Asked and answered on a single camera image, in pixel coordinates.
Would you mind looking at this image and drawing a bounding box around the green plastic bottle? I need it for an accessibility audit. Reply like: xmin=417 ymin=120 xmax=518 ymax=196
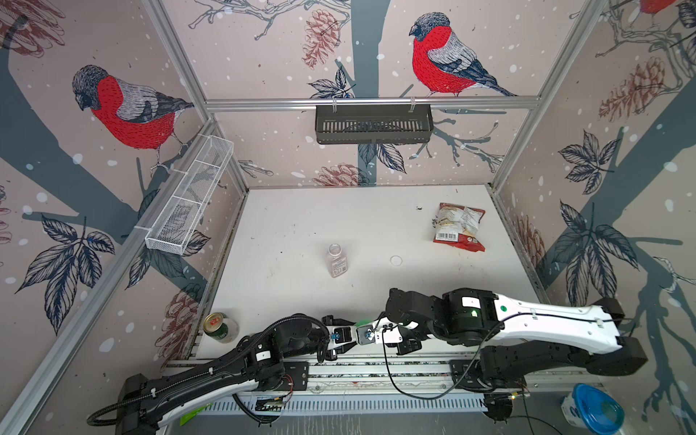
xmin=355 ymin=319 xmax=375 ymax=328

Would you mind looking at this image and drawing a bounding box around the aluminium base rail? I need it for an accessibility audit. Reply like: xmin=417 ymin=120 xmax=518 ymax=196
xmin=161 ymin=351 xmax=604 ymax=396

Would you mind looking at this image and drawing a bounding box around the clear plastic bottle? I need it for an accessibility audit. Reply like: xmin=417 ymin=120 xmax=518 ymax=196
xmin=327 ymin=244 xmax=348 ymax=278

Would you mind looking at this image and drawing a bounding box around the green tin can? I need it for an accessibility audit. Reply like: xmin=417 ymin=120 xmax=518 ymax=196
xmin=203 ymin=312 xmax=239 ymax=344

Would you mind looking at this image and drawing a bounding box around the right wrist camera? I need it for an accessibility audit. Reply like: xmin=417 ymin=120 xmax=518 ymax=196
xmin=355 ymin=319 xmax=403 ymax=345

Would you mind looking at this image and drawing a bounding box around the red snack bag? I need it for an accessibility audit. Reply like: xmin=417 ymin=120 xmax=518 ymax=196
xmin=433 ymin=202 xmax=486 ymax=253

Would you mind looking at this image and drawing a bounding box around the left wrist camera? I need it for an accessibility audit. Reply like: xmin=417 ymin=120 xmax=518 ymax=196
xmin=329 ymin=326 xmax=357 ymax=346

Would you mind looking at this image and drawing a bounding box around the blue lidded container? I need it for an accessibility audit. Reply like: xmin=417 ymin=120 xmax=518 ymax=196
xmin=561 ymin=384 xmax=625 ymax=435

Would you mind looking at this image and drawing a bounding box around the green snack packet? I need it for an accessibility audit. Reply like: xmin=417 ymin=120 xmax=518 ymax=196
xmin=179 ymin=404 xmax=211 ymax=426

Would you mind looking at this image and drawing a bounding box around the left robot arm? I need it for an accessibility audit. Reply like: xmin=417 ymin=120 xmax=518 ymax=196
xmin=86 ymin=314 xmax=356 ymax=434

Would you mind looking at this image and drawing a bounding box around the black hanging basket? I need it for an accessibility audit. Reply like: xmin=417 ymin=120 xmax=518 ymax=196
xmin=315 ymin=104 xmax=434 ymax=145

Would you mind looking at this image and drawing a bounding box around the white wire basket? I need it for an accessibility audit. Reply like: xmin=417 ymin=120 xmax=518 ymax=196
xmin=145 ymin=135 xmax=234 ymax=256

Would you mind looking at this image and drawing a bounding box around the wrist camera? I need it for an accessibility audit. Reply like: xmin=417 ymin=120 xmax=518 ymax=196
xmin=329 ymin=326 xmax=357 ymax=346
xmin=355 ymin=319 xmax=403 ymax=345

